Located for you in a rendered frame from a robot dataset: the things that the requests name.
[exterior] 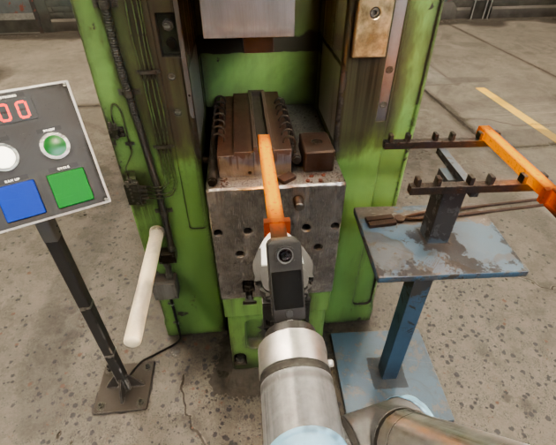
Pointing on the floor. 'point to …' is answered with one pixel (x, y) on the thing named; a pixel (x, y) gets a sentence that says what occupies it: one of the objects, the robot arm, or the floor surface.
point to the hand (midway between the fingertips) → (278, 233)
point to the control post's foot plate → (108, 397)
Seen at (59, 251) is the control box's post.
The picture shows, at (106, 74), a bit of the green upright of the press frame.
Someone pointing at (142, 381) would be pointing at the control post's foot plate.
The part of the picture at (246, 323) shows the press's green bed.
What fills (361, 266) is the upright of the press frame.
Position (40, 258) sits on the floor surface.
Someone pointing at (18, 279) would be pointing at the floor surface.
